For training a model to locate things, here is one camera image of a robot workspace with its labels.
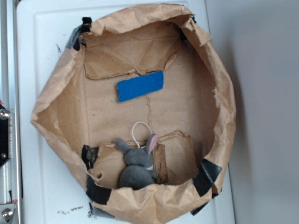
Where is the silver metal side rail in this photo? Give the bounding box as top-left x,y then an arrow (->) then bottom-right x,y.
0,0 -> 24,224

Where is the blue rectangular sponge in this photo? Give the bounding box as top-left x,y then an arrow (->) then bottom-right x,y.
117,71 -> 164,102

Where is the grey plush bunny toy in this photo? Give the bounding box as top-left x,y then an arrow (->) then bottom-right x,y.
114,131 -> 158,190

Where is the brown paper bag enclosure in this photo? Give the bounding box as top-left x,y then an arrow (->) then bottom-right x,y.
31,4 -> 236,224

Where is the black metal bracket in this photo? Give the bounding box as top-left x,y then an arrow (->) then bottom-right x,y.
0,105 -> 11,167

